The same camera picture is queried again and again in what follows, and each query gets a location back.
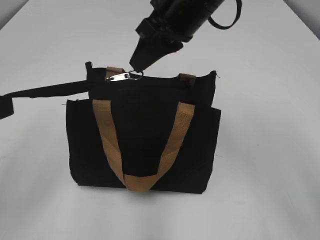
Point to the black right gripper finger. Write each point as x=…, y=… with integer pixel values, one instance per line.
x=142, y=57
x=161, y=49

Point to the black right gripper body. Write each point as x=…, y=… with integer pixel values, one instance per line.
x=168, y=22

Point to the black canvas tote bag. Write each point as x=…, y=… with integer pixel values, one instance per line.
x=194, y=164

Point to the tan bag handle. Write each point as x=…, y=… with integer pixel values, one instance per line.
x=187, y=79
x=141, y=140

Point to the silver zipper pull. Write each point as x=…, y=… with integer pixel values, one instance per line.
x=116, y=76

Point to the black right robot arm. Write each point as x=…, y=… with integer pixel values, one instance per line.
x=201, y=11

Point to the tan rear bag handle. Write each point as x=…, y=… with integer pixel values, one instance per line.
x=187, y=79

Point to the tan front bag handle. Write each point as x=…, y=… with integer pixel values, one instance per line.
x=141, y=140

